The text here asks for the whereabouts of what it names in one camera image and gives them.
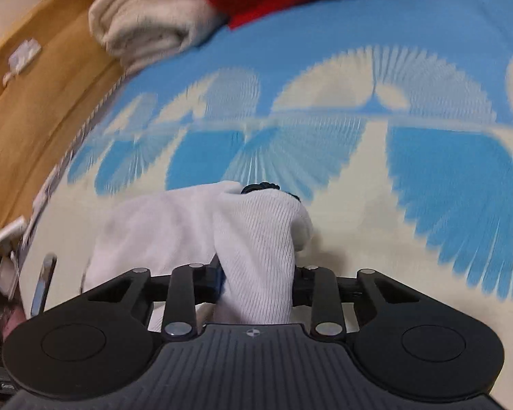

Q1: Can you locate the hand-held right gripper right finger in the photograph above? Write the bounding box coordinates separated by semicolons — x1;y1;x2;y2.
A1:
293;266;420;342

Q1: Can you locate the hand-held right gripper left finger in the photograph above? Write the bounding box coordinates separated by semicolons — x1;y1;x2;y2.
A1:
85;262;226;342

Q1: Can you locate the white ribbed garment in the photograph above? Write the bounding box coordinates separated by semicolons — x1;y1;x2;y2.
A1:
81;180;315;334

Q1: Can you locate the black white striped garment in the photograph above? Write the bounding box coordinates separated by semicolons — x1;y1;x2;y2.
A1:
240;181;302;202

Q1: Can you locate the silver metal bar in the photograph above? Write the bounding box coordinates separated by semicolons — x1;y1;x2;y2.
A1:
29;253;58;317

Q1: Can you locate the white plastic item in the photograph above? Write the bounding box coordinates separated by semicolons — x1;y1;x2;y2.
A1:
0;217;29;251

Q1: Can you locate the blue white fan print bedsheet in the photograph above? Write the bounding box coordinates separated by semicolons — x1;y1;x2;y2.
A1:
15;0;513;334

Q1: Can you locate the folded pale quilt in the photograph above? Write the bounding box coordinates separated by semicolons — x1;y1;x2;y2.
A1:
88;0;231;73

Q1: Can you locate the white power adapter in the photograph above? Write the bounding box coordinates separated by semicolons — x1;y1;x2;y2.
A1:
2;38;43;87

